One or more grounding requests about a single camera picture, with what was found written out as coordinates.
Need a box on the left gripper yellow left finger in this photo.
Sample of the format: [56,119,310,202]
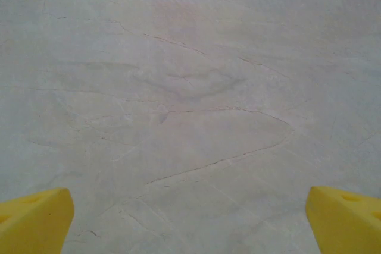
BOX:
[0,187,74,254]

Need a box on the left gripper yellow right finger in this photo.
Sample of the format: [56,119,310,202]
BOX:
[306,186,381,254]

